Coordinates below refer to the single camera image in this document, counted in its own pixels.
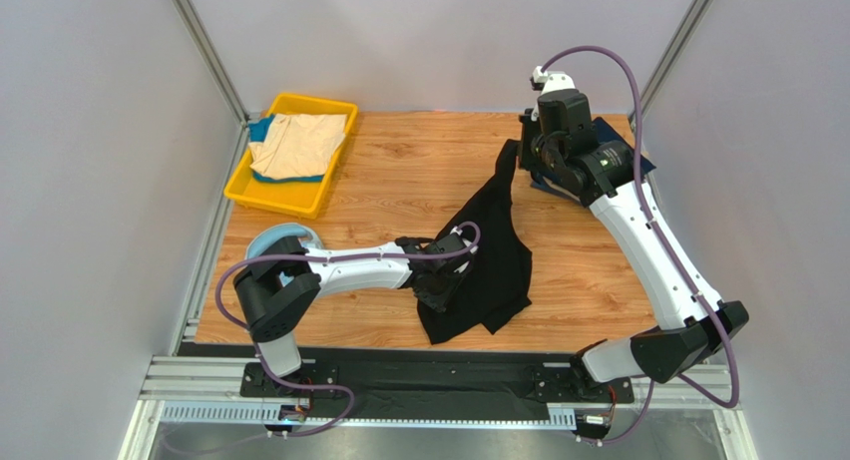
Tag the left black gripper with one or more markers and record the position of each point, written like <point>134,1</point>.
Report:
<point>439,301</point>

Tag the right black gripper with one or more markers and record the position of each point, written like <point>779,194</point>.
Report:
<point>526,149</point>

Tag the black t shirt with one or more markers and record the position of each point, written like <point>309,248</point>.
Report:
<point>497,286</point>

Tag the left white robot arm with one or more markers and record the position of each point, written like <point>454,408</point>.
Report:
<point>276,288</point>

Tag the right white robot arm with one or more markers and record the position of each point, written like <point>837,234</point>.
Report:
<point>690,315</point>

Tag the folded navy t shirt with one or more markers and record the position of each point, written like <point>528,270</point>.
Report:
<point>608,166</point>

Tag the yellow plastic tray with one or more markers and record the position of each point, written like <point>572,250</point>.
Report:
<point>300,199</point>

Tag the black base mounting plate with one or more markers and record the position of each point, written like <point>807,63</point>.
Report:
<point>393,384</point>

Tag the light blue headphones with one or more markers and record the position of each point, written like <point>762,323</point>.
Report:
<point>279,237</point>

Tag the cream t shirt in tray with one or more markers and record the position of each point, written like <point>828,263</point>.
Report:
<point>300,145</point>

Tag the teal t shirt in tray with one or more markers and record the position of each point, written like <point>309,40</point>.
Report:
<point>257,132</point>

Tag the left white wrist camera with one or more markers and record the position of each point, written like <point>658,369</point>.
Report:
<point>468,235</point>

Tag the aluminium frame rail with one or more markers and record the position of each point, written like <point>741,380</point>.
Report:
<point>212,234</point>

